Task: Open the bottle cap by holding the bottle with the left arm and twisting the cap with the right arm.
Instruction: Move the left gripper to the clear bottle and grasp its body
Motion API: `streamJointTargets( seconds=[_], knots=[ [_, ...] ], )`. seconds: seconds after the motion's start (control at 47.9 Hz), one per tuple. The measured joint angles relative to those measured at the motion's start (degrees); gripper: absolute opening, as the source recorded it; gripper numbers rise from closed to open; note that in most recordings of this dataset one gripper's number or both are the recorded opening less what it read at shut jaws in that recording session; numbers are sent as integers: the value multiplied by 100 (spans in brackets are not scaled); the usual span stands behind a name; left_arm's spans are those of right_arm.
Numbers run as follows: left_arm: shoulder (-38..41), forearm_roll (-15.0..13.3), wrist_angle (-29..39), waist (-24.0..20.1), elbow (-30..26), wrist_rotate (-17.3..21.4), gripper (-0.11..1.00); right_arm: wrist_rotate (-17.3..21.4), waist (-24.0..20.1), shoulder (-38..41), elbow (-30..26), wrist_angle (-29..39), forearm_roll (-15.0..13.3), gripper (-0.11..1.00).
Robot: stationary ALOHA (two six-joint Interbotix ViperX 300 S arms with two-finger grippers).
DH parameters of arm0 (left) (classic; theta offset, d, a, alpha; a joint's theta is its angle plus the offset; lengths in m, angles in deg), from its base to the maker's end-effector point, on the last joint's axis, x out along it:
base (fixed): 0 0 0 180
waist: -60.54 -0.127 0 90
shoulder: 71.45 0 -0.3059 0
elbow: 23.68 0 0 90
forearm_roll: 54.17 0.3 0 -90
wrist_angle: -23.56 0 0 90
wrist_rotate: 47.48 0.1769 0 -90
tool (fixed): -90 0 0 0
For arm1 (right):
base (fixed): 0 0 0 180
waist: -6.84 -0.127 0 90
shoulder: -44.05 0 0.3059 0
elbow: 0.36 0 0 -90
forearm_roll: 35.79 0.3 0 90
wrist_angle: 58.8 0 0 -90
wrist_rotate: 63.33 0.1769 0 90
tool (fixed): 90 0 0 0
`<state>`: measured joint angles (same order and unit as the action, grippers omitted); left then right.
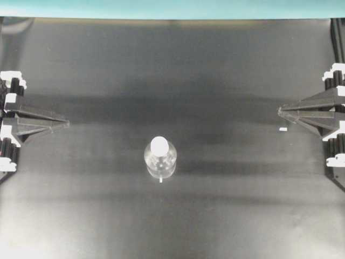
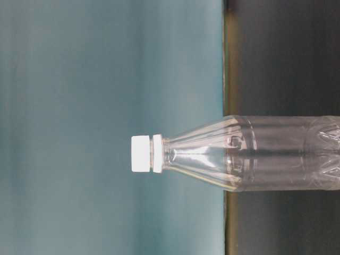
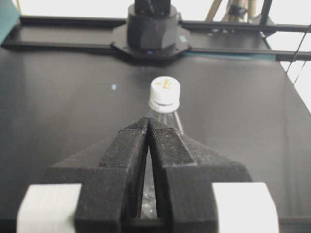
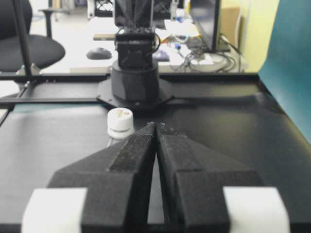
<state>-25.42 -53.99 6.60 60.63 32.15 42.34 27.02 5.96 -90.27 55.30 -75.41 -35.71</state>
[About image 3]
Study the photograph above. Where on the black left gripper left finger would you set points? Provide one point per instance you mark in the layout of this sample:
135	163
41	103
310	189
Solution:
92	191

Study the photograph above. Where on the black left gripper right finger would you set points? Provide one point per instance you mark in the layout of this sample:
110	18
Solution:
199	191

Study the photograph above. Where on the clear plastic bottle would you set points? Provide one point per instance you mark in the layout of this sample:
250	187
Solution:
148	208

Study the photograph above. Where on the white bottle cap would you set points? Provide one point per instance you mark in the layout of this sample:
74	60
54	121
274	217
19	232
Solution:
164	94

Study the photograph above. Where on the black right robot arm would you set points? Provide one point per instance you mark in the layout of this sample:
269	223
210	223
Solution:
152	32

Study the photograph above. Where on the tripod legs behind table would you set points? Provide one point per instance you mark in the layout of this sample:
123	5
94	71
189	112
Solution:
242	11

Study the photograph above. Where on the black aluminium frame rail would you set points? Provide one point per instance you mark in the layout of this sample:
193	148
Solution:
95	36

